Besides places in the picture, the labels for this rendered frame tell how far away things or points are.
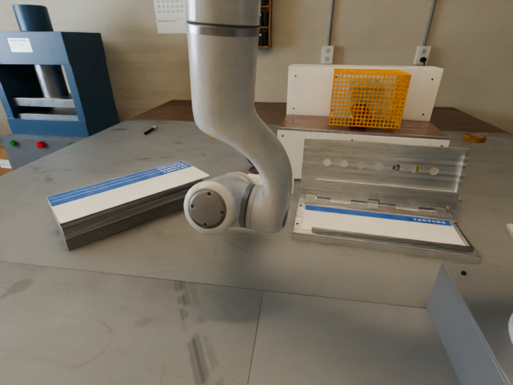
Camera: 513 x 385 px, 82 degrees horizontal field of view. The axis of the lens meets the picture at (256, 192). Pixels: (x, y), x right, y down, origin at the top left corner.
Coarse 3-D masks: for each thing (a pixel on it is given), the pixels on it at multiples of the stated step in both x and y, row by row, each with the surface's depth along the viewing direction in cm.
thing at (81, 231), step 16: (128, 176) 89; (64, 192) 80; (160, 192) 86; (176, 192) 89; (112, 208) 78; (128, 208) 81; (144, 208) 84; (160, 208) 87; (176, 208) 91; (64, 224) 71; (80, 224) 74; (96, 224) 76; (112, 224) 79; (128, 224) 82; (64, 240) 74; (80, 240) 75; (96, 240) 78
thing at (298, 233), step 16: (304, 208) 89; (352, 208) 88; (368, 208) 89; (384, 208) 89; (304, 240) 77; (320, 240) 76; (336, 240) 75; (352, 240) 74; (368, 240) 74; (384, 240) 74; (432, 256) 71; (448, 256) 70; (464, 256) 69; (480, 256) 68
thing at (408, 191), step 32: (320, 160) 89; (352, 160) 87; (384, 160) 85; (416, 160) 83; (448, 160) 81; (320, 192) 90; (352, 192) 88; (384, 192) 86; (416, 192) 84; (448, 192) 82
